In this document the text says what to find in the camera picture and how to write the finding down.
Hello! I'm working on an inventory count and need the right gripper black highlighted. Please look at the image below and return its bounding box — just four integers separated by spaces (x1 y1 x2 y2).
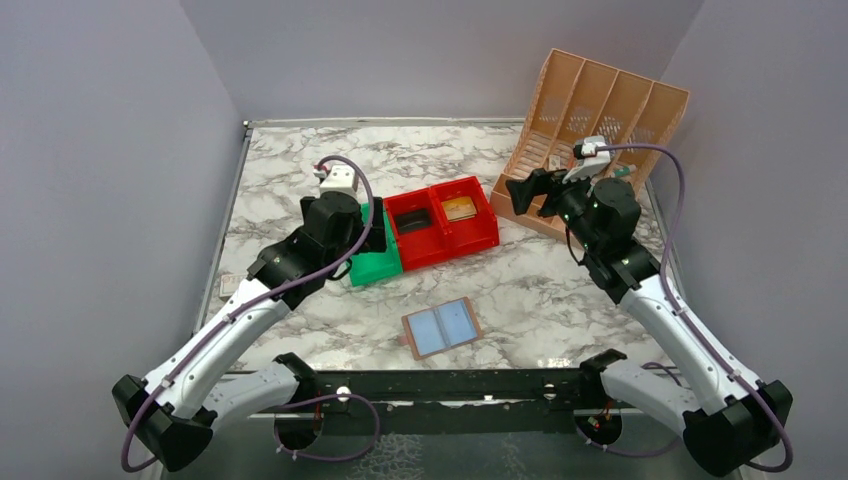
506 163 602 253

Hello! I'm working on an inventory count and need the green plastic bin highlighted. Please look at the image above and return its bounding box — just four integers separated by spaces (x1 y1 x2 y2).
349 208 403 287

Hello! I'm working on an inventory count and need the red double plastic bin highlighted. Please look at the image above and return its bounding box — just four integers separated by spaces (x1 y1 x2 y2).
384 176 500 272

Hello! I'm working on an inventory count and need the brown leather card holder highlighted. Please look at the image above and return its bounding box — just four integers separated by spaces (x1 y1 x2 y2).
397 296 484 360

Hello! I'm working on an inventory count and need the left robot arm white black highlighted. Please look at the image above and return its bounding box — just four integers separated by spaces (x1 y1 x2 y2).
111 191 387 473

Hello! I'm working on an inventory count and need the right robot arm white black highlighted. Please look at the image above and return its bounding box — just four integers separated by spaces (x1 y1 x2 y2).
505 169 794 477

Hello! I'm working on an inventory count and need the gold card in red bin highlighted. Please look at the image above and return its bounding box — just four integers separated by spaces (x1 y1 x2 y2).
441 196 477 222

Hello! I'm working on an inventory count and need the black card in red bin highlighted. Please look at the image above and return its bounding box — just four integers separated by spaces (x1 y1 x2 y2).
393 208 432 235

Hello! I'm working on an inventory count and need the white red playing card box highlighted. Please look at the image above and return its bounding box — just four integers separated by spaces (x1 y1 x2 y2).
218 274 246 299

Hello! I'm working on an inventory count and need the green white tube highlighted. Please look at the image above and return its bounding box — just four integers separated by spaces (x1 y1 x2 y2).
612 165 638 178

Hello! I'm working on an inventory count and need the peach desk organizer rack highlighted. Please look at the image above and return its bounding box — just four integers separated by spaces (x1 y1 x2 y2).
489 49 690 242

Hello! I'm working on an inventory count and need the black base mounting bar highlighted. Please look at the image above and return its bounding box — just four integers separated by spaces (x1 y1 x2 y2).
248 366 644 439

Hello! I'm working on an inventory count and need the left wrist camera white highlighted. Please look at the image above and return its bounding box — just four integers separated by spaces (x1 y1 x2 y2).
314 164 359 198

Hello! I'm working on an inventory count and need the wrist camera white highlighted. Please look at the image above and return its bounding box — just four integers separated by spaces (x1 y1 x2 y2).
314 164 359 198
562 135 611 184

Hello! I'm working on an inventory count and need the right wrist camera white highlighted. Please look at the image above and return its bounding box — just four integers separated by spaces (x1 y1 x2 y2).
562 135 611 184

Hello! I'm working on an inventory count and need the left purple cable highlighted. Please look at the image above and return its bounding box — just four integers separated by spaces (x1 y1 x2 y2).
120 155 382 474

